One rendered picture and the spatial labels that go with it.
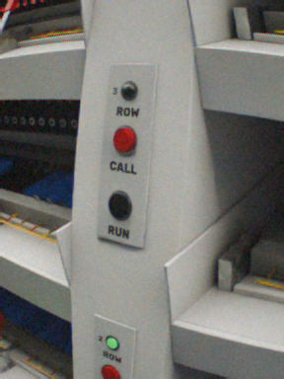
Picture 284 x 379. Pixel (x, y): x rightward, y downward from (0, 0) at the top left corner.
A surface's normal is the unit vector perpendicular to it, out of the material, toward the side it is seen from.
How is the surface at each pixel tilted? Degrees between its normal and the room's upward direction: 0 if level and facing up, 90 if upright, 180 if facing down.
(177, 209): 90
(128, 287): 90
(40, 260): 18
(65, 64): 108
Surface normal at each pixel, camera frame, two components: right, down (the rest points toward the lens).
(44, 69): -0.60, 0.38
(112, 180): -0.61, 0.08
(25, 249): -0.11, -0.91
